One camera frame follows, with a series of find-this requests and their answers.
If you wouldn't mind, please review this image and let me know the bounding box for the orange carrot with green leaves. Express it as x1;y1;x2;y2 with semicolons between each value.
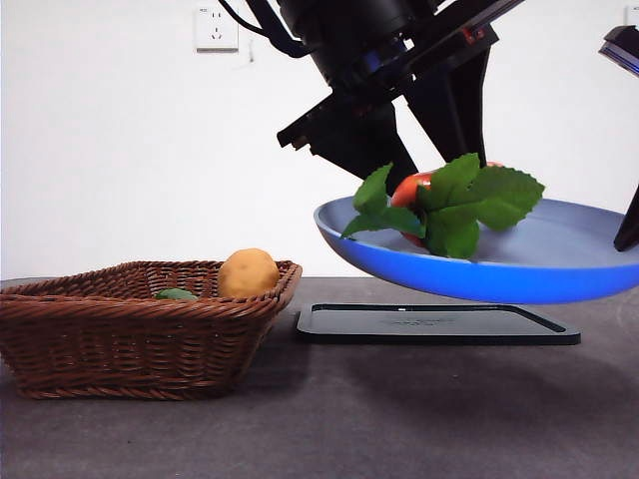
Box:
340;152;546;260

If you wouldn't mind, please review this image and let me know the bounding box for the blue round plate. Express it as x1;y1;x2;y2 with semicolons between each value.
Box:
314;195;639;304

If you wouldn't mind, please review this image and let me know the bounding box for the yellow-brown potato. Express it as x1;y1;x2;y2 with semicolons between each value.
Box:
217;247;281;300

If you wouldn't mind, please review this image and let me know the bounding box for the black flat tray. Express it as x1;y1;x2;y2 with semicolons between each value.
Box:
295;302;583;346

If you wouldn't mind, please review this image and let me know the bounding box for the green vegetable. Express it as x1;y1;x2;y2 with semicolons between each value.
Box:
153;287;200;301

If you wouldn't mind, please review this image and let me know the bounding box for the brown wicker basket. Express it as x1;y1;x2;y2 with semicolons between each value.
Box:
0;258;304;401

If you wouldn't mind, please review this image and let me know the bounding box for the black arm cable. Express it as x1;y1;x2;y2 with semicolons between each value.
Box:
217;0;309;59

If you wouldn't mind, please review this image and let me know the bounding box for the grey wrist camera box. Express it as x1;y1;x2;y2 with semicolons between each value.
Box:
598;24;639;77

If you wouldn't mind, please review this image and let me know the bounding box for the white wall socket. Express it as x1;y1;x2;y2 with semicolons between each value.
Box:
194;7;240;54

